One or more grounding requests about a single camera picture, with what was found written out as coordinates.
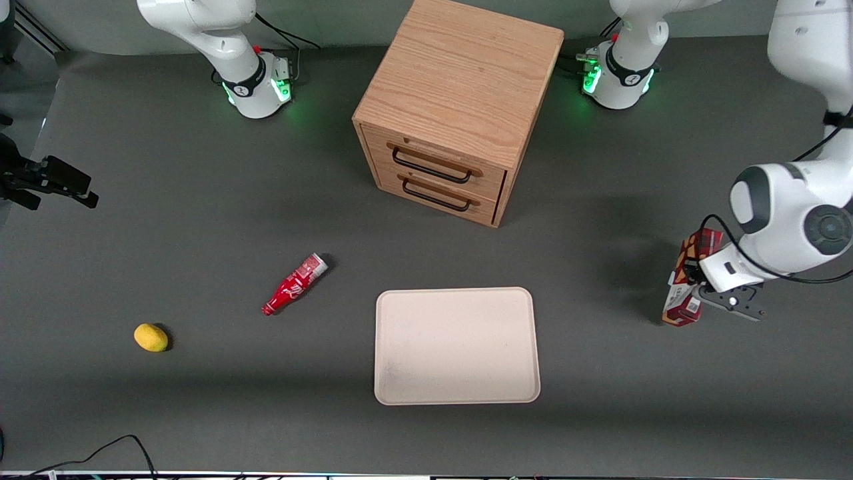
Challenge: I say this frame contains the red cola bottle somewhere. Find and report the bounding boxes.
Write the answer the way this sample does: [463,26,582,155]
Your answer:
[261,253,330,317]

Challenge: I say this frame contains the black right arm base cable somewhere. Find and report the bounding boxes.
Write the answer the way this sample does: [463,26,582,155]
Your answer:
[255,12,321,82]

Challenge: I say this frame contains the black table cable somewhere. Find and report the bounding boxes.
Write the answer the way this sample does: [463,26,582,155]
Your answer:
[27,435,157,480]

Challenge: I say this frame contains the wooden drawer front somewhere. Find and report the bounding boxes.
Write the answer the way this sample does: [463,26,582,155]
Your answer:
[363,124,508,201]
[375,163,502,226]

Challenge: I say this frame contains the yellow lemon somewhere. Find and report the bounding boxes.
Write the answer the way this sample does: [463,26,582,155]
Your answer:
[133,323,169,353]

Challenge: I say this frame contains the beige rectangular tray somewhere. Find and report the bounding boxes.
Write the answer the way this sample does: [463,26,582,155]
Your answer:
[375,287,541,406]

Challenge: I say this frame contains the black left arm base cable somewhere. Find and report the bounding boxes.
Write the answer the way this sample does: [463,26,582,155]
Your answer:
[558,19,624,77]

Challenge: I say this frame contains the black arm base cable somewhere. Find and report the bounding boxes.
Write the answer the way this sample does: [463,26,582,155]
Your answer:
[558,19,624,77]
[255,12,321,82]

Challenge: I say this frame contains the wooden drawer cabinet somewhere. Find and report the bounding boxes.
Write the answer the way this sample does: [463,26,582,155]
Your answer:
[352,0,564,229]

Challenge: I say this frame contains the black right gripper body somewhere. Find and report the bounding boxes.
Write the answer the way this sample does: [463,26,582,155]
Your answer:
[0,133,99,211]

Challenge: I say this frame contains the black drawer handle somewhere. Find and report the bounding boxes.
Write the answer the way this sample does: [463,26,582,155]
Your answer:
[402,178,471,213]
[392,147,472,185]

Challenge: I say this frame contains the red tartan cookie box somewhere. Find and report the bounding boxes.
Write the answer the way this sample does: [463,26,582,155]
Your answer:
[662,229,724,327]

